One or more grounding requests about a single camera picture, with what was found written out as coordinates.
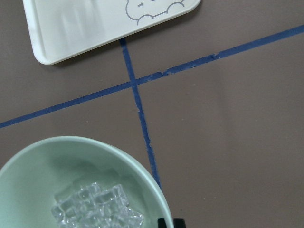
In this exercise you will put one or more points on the cream bear tray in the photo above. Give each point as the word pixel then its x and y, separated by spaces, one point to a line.
pixel 62 29

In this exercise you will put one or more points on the clear ice cubes pile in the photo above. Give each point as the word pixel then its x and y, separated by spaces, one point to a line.
pixel 94 207

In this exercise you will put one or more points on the mint green bowl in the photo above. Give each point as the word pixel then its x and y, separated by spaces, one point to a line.
pixel 32 179

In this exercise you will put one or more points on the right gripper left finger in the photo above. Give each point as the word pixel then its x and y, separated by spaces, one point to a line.
pixel 161 223

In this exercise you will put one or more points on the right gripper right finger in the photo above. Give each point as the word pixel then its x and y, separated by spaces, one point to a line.
pixel 179 223

